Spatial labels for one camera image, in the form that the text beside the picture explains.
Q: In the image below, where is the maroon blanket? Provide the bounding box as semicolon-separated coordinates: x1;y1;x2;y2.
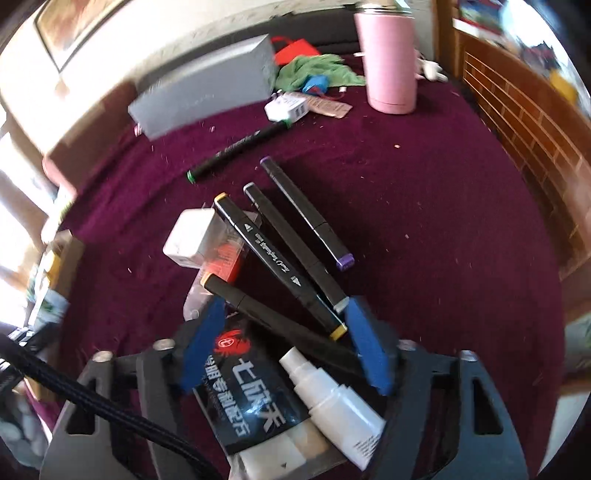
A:
58;51;568;480

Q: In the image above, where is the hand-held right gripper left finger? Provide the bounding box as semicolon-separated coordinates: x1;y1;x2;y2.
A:
39;295;232;480

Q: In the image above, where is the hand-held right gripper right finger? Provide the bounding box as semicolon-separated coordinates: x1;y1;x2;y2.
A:
344;295;529;480

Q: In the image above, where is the beige packet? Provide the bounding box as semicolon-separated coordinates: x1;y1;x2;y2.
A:
307;95;354;120

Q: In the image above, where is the beige-capped black marker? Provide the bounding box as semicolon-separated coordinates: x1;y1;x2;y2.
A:
203;273;365;370

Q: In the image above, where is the clear orange blister package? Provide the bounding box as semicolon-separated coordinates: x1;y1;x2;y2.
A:
185;210;259;321

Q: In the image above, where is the black sachet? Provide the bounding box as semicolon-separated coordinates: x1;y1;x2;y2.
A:
191;314;315;455

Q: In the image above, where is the red bag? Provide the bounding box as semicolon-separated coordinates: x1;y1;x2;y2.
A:
270;38;321;65

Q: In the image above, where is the white spray bottle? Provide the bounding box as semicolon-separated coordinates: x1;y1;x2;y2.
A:
279;347;386;472

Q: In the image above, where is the brown wooden post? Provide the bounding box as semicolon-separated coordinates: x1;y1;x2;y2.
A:
434;0;462;79

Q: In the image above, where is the white power adapter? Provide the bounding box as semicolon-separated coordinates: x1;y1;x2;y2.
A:
163;209;227;268

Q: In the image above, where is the green cloth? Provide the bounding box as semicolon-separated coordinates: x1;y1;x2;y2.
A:
274;54;365;92

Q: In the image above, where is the black sofa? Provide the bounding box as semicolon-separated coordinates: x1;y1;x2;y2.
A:
270;7;365;54

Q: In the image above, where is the yellow-capped black marker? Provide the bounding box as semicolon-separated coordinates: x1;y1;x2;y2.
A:
213;193;348;341

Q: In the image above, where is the wooden cabinet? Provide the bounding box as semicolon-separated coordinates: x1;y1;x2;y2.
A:
445;28;591;282

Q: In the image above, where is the grey rectangular box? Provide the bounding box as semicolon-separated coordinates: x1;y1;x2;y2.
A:
127;34;278;141

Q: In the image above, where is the black braided cable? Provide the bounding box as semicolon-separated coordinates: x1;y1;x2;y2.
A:
0;332;213;480

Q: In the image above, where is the framed painting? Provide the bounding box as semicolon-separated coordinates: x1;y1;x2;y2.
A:
34;0;134;72

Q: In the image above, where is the white multi-port charger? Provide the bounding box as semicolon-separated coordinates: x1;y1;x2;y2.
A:
264;91;311;124

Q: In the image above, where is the pink water bottle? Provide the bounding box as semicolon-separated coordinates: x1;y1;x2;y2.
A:
353;0;419;114

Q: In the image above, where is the green-capped black marker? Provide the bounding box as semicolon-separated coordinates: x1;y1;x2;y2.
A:
186;121;291;184

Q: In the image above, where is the white tube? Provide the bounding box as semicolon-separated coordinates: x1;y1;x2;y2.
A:
228;422;352;480

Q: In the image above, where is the purple-capped black marker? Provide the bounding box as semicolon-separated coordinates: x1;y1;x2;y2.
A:
259;157;356;272

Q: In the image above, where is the grey-capped black marker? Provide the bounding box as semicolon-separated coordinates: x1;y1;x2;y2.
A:
243;182;350;315

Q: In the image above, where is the cardboard box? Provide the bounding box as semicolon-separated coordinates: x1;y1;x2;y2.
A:
25;228;86;402

